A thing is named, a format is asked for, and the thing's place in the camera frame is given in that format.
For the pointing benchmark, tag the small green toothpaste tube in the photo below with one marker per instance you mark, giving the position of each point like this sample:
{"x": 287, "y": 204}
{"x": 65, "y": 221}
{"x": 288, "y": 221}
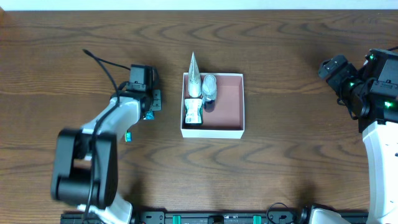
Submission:
{"x": 149, "y": 115}

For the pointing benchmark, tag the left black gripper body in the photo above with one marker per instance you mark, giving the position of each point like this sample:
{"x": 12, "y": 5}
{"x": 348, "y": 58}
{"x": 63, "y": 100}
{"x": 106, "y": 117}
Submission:
{"x": 156, "y": 99}

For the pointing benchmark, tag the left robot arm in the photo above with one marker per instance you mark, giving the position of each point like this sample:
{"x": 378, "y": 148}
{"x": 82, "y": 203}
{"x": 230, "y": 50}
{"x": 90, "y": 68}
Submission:
{"x": 85, "y": 168}

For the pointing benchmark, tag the white Pantene tube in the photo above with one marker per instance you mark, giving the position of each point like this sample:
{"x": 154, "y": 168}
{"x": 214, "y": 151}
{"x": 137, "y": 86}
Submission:
{"x": 194, "y": 79}

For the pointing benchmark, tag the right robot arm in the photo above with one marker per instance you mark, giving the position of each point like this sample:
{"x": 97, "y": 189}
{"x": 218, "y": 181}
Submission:
{"x": 380, "y": 140}

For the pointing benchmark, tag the green white toothbrush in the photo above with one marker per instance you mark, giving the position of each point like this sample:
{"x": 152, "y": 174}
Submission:
{"x": 128, "y": 137}

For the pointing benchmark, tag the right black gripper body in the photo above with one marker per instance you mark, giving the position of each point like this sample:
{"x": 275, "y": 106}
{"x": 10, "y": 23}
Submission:
{"x": 330, "y": 66}

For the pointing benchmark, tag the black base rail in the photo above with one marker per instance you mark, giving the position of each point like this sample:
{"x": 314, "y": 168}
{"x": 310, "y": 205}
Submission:
{"x": 210, "y": 218}

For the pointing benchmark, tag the blue foam soap pump bottle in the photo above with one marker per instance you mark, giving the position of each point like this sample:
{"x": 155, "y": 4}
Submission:
{"x": 209, "y": 93}

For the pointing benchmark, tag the white cardboard box pink interior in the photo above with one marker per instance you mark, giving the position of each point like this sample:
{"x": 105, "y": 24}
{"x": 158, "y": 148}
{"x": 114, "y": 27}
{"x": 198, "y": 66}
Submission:
{"x": 227, "y": 120}

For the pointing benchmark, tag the green white sachet pack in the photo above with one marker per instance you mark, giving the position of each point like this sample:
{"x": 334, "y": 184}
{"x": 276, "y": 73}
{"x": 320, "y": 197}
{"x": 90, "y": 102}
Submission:
{"x": 193, "y": 111}

